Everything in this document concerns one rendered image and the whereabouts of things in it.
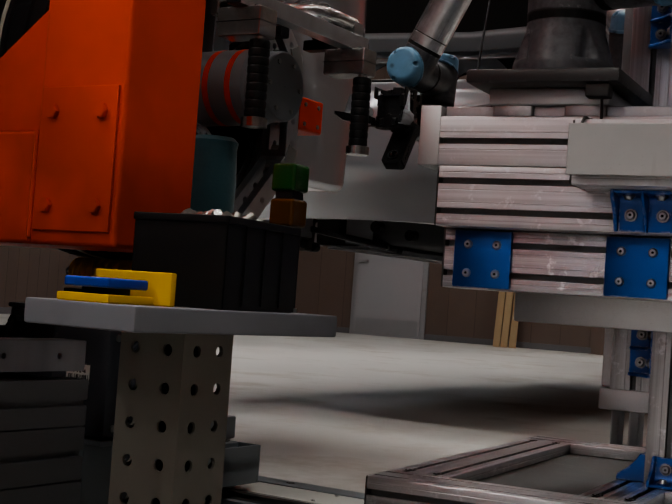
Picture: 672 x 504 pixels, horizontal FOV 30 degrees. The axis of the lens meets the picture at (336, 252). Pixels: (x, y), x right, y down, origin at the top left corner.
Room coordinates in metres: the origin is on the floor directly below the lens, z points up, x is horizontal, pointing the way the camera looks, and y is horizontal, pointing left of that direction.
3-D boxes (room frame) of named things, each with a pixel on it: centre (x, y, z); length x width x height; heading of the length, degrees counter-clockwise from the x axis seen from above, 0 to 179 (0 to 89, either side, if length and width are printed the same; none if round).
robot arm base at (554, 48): (1.85, -0.32, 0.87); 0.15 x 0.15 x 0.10
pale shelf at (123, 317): (1.61, 0.18, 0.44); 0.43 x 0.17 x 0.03; 148
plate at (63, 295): (1.47, 0.26, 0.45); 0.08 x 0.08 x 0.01; 58
